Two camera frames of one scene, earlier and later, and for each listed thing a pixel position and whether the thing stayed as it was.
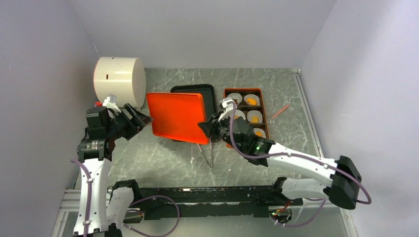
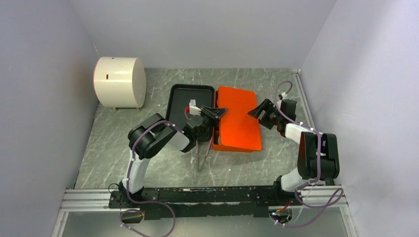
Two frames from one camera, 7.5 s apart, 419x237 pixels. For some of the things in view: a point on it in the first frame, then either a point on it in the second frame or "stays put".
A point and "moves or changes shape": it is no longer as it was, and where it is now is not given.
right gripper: (207, 126) to (266, 105)
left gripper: (134, 124) to (216, 113)
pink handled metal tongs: (208, 157) moves or changes shape
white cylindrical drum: (124, 77) stays put
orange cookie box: (249, 105) to (216, 130)
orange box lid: (176, 116) to (236, 127)
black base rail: (252, 202) stays put
